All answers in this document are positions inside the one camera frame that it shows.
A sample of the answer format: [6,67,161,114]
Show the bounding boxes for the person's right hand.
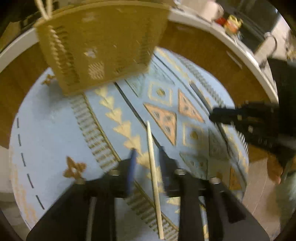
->
[267,153,295,185]

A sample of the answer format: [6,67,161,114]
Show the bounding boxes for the wooden kitchen cabinets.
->
[1,22,272,148]

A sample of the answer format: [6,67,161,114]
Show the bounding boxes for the white electric kettle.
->
[199,1,224,22]

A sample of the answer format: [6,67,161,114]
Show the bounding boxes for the white kitchen countertop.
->
[1,9,278,102]

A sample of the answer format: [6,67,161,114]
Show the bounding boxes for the steel sink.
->
[240,13,282,70]

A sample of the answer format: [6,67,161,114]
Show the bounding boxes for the blue patterned table mat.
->
[10,49,248,240]

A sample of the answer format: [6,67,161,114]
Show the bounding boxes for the yellow oil bottle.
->
[224,15,243,36]

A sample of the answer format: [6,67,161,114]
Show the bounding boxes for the cream chopstick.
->
[34,0,49,20]
[46,0,53,19]
[147,121,164,240]

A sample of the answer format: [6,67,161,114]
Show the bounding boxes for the beige plastic utensil basket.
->
[34,1,173,95]

